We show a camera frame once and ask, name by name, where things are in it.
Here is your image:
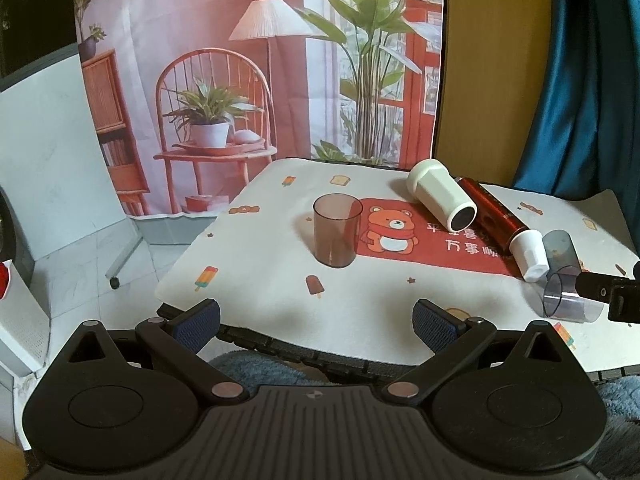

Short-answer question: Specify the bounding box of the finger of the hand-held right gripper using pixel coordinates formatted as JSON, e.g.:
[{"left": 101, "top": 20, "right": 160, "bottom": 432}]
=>
[{"left": 575, "top": 260, "right": 640, "bottom": 324}]

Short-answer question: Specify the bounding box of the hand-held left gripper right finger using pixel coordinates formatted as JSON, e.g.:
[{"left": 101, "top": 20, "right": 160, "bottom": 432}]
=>
[{"left": 382, "top": 299, "right": 590, "bottom": 407}]

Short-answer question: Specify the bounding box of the blue curtain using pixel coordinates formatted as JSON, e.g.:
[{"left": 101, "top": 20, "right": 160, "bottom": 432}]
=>
[{"left": 512, "top": 0, "right": 640, "bottom": 206}]

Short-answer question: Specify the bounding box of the grey stand leg with caster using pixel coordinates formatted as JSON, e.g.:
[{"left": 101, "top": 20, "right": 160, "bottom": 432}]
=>
[{"left": 105, "top": 236, "right": 147, "bottom": 290}]

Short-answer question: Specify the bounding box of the brown translucent plastic cup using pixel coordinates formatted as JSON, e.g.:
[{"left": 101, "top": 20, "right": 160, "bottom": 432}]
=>
[{"left": 313, "top": 193, "right": 364, "bottom": 269}]

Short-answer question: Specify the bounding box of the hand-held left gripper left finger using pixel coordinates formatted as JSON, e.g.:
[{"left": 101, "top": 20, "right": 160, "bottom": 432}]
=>
[{"left": 50, "top": 299, "right": 249, "bottom": 407}]

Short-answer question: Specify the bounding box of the dark cabinet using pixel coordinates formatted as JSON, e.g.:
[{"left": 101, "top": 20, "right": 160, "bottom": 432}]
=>
[{"left": 0, "top": 0, "right": 82, "bottom": 92}]

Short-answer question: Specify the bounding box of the black low table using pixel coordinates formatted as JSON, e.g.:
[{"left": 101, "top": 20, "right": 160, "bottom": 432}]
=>
[{"left": 157, "top": 302, "right": 640, "bottom": 386}]

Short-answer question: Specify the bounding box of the white ribbed cup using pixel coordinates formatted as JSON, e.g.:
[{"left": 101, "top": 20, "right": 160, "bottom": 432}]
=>
[{"left": 406, "top": 158, "right": 478, "bottom": 232}]

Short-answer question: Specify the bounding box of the bear print tablecloth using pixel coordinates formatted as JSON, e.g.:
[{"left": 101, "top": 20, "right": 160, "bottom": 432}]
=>
[{"left": 156, "top": 158, "right": 640, "bottom": 377}]

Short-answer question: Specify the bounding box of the dark grey translucent cup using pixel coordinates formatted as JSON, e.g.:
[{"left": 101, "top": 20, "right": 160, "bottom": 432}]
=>
[{"left": 542, "top": 229, "right": 582, "bottom": 276}]

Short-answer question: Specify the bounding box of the white board panel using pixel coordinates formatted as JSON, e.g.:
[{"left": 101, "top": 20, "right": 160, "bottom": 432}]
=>
[{"left": 0, "top": 52, "right": 147, "bottom": 273}]

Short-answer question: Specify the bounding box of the white cabinet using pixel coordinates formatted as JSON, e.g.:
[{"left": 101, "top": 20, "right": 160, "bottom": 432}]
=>
[{"left": 0, "top": 259, "right": 52, "bottom": 377}]

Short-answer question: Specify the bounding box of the clear grey plastic cup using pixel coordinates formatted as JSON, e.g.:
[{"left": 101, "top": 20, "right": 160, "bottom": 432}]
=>
[{"left": 542, "top": 266, "right": 605, "bottom": 322}]

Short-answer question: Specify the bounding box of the red bottle with white cap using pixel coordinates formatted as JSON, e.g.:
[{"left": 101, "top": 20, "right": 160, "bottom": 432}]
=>
[{"left": 454, "top": 176, "right": 550, "bottom": 281}]

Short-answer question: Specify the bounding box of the printed room scene backdrop cloth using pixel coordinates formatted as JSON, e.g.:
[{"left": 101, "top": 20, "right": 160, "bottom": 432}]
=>
[{"left": 72, "top": 0, "right": 446, "bottom": 219}]

